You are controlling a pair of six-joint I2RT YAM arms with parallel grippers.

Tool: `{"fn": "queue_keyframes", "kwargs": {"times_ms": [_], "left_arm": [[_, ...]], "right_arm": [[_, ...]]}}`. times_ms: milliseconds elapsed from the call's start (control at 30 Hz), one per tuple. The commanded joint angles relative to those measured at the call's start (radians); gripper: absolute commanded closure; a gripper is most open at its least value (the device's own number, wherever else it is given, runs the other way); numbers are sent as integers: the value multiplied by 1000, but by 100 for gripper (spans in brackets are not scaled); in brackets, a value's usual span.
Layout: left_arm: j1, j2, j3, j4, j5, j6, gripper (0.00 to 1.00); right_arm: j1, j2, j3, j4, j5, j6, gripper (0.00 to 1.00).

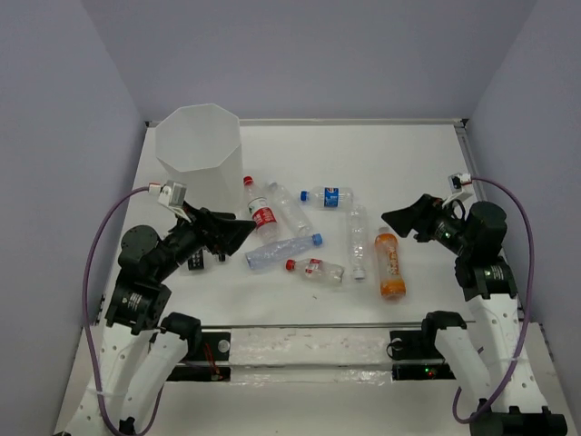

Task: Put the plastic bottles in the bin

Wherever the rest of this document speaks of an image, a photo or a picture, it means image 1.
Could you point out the clear unlabelled crushed bottle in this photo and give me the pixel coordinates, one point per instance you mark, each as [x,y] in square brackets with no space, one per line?
[291,213]

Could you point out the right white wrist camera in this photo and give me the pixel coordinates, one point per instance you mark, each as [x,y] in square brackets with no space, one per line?
[460,187]

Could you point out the crushed red cap cola bottle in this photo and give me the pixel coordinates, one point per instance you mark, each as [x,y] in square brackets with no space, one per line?
[316,270]

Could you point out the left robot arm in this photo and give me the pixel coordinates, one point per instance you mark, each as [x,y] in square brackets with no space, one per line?
[141,345]

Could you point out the clear bottle blue cap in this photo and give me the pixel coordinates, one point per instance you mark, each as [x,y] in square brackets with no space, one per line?
[279,251]

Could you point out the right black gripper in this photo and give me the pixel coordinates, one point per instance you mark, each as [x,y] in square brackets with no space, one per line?
[420,214]

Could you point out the orange tea bottle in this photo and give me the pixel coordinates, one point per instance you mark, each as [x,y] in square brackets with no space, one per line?
[391,283]

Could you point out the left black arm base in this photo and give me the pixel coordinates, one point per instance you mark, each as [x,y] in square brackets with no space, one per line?
[210,362]

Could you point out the red cap red label bottle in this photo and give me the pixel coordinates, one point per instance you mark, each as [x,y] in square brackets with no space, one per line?
[260,211]

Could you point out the black label black cap bottle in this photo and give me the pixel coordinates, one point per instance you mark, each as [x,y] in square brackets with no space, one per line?
[196,263]

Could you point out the blue label water bottle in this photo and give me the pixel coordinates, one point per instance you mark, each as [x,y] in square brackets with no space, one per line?
[331,198]

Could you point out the white octagonal plastic bin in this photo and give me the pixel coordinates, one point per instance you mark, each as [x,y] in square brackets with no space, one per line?
[199,146]

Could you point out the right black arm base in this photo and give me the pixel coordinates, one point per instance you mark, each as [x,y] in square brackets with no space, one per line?
[413,360]

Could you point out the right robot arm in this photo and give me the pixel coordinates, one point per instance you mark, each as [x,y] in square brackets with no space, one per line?
[496,375]

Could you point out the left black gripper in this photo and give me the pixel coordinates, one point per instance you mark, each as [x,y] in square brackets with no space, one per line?
[218,230]

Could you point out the clear ribbed white cap bottle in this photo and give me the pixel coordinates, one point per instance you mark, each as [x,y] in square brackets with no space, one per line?
[357,238]

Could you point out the aluminium table frame rail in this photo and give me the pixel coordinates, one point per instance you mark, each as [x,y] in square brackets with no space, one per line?
[388,166]

